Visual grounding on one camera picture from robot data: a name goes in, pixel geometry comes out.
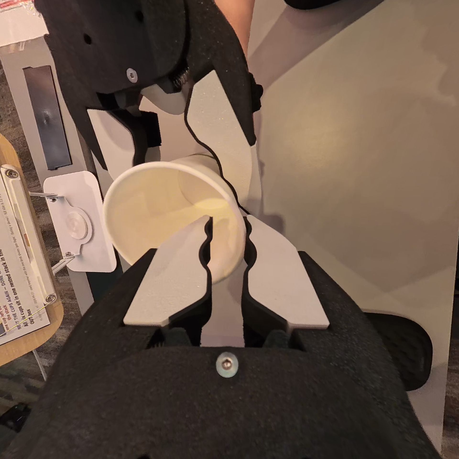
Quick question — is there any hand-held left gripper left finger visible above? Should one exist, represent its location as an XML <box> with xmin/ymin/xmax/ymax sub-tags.
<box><xmin>123</xmin><ymin>215</ymin><xmax>214</xmax><ymax>346</ymax></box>

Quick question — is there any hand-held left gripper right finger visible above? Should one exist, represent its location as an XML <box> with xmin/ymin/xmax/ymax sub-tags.
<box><xmin>241</xmin><ymin>214</ymin><xmax>331</xmax><ymax>348</ymax></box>

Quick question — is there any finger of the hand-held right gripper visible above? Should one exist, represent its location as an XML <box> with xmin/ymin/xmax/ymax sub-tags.
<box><xmin>87</xmin><ymin>108</ymin><xmax>148</xmax><ymax>181</ymax></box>
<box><xmin>183</xmin><ymin>70</ymin><xmax>264</xmax><ymax>216</ymax></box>

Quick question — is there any white green-banded paper cup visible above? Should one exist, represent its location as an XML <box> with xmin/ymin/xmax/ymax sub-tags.
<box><xmin>103</xmin><ymin>153</ymin><xmax>249</xmax><ymax>285</ymax></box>

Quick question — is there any person's right forearm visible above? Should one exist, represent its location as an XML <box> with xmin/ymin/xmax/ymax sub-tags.
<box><xmin>214</xmin><ymin>0</ymin><xmax>256</xmax><ymax>60</ymax></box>

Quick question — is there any paper sheet in plastic sleeve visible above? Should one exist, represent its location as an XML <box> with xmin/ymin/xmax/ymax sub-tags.
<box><xmin>0</xmin><ymin>0</ymin><xmax>49</xmax><ymax>47</ymax></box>

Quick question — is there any wooden document stand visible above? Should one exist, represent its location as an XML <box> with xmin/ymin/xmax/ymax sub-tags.
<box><xmin>0</xmin><ymin>133</ymin><xmax>64</xmax><ymax>366</ymax></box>

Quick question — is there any printed instruction sheet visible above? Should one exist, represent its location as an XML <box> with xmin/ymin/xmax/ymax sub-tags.
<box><xmin>0</xmin><ymin>169</ymin><xmax>51</xmax><ymax>346</ymax></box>

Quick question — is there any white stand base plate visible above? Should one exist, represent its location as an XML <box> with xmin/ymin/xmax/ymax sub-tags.
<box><xmin>43</xmin><ymin>171</ymin><xmax>117</xmax><ymax>272</ymax></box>

